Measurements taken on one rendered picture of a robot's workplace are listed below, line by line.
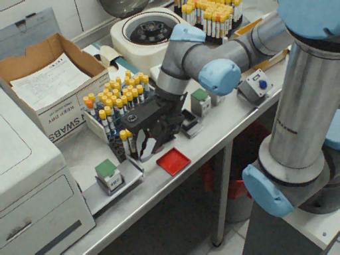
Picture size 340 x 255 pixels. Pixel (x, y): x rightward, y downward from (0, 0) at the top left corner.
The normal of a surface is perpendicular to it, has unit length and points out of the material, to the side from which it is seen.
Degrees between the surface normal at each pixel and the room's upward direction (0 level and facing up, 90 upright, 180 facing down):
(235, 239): 0
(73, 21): 90
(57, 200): 90
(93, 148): 0
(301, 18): 83
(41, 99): 1
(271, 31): 88
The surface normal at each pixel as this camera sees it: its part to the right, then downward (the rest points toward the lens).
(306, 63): -0.74, 0.54
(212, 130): -0.07, -0.67
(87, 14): 0.68, 0.51
